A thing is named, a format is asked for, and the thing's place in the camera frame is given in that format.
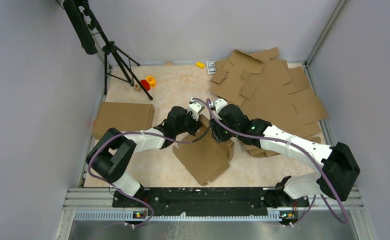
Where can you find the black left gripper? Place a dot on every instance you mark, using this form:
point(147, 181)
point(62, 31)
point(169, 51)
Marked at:
point(196, 125)

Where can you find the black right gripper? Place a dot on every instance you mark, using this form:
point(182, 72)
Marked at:
point(217, 134)

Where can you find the cardboard box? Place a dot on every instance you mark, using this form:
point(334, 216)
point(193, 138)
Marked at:
point(205, 159)
point(124, 117)

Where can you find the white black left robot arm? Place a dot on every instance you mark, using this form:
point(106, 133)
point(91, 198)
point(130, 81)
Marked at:
point(110, 157)

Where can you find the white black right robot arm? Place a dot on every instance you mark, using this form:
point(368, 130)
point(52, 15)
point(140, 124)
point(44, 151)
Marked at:
point(335, 167)

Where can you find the playing card box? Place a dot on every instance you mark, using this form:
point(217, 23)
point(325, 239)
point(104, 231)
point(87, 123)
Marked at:
point(211, 67)

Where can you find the folded closed cardboard box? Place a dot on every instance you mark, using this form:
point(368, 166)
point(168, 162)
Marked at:
point(124, 117)

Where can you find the cardboard sheet pile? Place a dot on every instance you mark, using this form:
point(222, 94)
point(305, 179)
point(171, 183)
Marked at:
point(264, 87)

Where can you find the red round toy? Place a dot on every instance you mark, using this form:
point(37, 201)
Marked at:
point(145, 84)

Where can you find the orange round toy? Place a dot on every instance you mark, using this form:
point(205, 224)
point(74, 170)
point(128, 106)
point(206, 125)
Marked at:
point(151, 81)

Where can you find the small wooden cube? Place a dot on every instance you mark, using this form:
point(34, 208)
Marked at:
point(137, 88)

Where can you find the yellow block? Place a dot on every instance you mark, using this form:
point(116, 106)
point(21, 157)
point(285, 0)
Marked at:
point(200, 64)

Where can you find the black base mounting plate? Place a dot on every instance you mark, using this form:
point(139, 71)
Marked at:
point(210, 201)

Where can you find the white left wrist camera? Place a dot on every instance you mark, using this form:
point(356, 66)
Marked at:
point(195, 108)

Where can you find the aluminium frame rail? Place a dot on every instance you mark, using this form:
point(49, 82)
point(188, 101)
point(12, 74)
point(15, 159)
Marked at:
point(88, 213)

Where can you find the black camera tripod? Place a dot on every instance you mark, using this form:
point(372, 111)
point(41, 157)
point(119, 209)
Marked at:
point(87, 26)

